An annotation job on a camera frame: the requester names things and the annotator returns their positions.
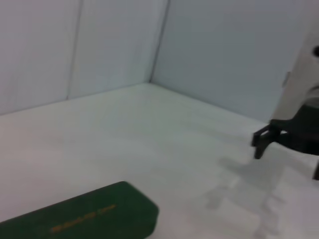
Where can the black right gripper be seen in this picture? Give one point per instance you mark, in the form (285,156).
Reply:
(304,132)

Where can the green glasses case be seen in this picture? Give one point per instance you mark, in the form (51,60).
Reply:
(99,211)

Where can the white and silver right arm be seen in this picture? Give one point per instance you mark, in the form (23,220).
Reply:
(299,74)

